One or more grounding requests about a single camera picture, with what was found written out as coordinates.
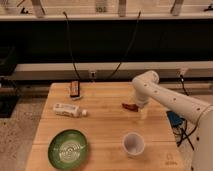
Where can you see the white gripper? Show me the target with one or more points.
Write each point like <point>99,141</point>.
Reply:
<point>140,100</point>

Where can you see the small dark box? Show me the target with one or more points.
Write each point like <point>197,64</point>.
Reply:
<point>75,90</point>

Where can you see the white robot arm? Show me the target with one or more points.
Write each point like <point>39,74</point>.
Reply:
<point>198,112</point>

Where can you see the white ceramic cup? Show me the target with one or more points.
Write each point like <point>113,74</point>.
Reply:
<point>133,144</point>

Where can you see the right wall outlet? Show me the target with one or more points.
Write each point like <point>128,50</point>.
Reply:
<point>183,71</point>

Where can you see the red pepper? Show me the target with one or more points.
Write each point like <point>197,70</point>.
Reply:
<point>131,107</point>

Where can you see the white wall outlet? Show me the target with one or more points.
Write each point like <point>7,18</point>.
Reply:
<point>92,75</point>

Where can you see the blue power adapter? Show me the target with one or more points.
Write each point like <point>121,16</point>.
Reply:
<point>174,119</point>

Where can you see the green patterned bowl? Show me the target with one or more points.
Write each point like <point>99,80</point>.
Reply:
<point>68,150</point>

